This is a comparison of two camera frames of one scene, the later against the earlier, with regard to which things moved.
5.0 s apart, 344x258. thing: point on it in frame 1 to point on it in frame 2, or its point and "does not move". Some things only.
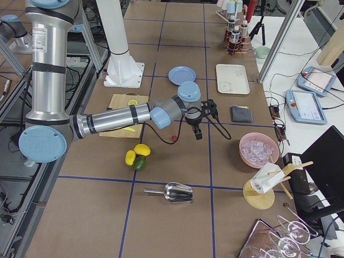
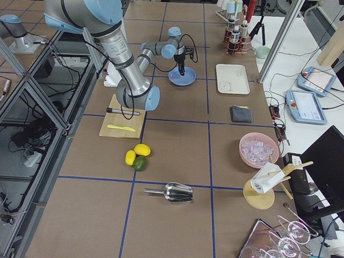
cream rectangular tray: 232,79 does not move
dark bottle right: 244,29 does not move
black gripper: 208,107 to 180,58
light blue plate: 179,74 does not move
